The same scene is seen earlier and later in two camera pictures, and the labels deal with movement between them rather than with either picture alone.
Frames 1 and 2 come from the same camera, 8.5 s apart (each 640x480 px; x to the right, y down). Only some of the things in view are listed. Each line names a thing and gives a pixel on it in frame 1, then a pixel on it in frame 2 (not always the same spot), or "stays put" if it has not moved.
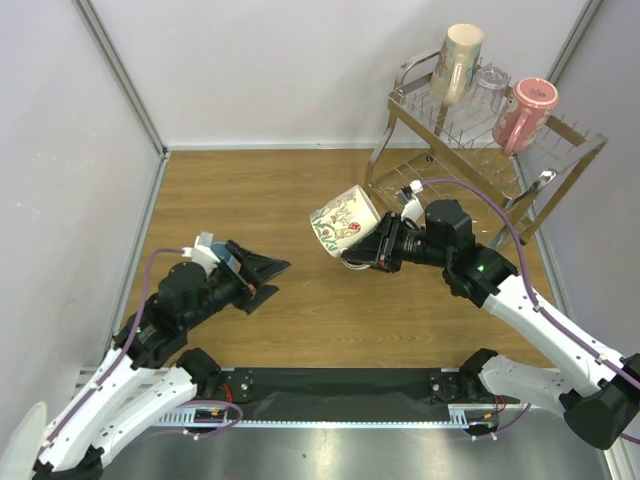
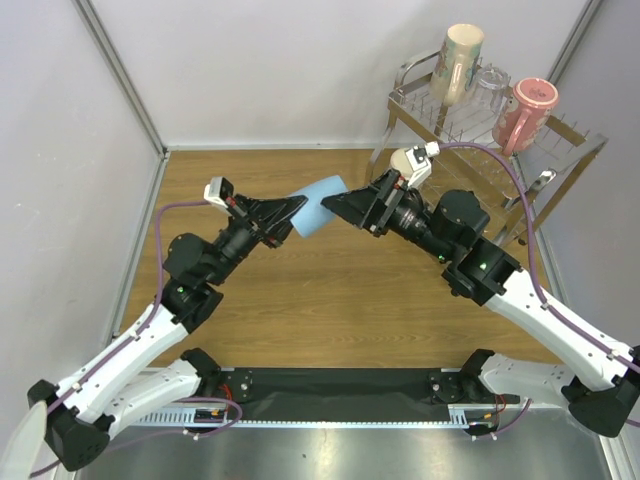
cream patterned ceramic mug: [457, 63] stays put
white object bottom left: [25, 445] stays put
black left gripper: [257, 268] → [272, 217]
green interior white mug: [345, 223] → [399, 160]
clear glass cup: [491, 81] stays put
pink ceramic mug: [523, 114] stays put
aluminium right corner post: [574, 39] stays put
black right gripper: [390, 242] → [385, 204]
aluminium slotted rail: [185, 418] stays put
